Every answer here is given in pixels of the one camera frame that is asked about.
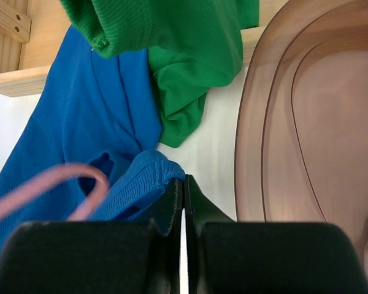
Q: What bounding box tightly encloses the wooden clothes rack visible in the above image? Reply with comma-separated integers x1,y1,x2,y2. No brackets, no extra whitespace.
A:
0,0,269,99

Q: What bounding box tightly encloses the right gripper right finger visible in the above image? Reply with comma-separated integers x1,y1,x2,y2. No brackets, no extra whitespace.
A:
183,175,234,237

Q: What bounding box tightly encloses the green tank top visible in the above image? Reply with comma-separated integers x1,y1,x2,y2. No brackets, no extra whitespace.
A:
62,1,260,148

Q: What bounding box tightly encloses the pink hanger of blue top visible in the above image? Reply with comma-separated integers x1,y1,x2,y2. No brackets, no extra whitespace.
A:
0,164,109,221

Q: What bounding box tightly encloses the translucent pink plastic basin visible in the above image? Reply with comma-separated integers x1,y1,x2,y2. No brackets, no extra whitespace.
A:
234,0,368,255

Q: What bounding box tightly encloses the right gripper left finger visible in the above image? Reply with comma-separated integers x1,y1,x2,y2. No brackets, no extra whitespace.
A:
133,179,183,236

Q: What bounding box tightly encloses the blue tank top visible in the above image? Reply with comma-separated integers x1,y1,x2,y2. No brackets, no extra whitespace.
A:
0,24,185,270

